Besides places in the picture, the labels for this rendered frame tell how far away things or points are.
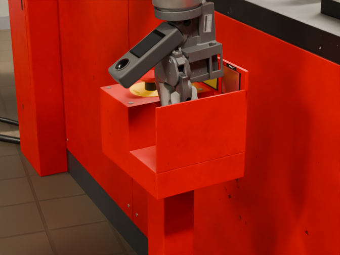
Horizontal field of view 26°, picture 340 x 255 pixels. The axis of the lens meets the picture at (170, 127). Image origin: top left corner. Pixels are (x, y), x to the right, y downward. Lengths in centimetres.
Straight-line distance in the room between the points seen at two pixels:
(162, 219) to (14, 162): 164
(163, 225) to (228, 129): 21
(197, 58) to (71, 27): 135
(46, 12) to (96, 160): 53
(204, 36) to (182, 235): 36
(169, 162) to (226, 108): 12
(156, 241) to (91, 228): 108
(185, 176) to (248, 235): 47
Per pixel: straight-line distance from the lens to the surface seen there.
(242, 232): 159
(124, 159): 120
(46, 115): 262
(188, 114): 109
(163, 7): 106
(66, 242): 229
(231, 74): 115
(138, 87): 122
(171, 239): 126
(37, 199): 255
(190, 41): 110
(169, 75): 109
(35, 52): 253
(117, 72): 106
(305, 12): 135
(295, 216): 140
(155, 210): 126
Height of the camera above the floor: 119
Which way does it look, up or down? 23 degrees down
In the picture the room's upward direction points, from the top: straight up
